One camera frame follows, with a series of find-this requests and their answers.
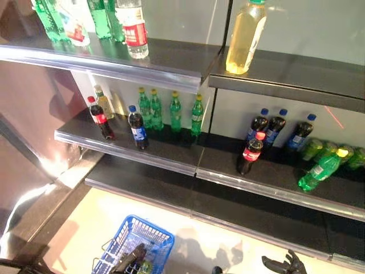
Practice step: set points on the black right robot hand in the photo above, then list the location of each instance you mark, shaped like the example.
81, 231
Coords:
285, 268

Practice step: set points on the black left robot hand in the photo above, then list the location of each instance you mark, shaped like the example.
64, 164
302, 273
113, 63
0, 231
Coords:
129, 259

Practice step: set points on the bright green drink bottle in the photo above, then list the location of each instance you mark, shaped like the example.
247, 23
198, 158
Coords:
312, 148
351, 155
146, 268
359, 160
328, 149

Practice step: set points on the blue plastic shopping basket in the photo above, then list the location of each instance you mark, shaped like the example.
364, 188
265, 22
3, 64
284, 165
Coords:
142, 234

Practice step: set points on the Coca-Cola bottle red label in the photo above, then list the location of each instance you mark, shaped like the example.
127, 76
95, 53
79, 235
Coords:
104, 125
251, 154

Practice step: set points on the silver right robot leg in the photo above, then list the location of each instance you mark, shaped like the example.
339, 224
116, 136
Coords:
217, 270

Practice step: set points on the low black shelf base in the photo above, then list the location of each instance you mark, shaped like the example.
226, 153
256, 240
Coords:
228, 205

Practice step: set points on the pale yellow tea bottle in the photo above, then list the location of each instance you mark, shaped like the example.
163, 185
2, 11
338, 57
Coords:
109, 107

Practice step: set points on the clear water bottle red label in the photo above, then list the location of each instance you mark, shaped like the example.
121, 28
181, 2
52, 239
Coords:
135, 34

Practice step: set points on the large yellow tea bottle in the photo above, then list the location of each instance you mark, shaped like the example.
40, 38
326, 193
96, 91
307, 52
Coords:
242, 42

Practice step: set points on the green soda bottle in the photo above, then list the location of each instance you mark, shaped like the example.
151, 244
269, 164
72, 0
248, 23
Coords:
58, 25
98, 20
41, 17
115, 25

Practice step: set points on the black shelf board clear rail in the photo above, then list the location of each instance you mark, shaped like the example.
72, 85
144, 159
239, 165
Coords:
171, 57
171, 151
273, 177

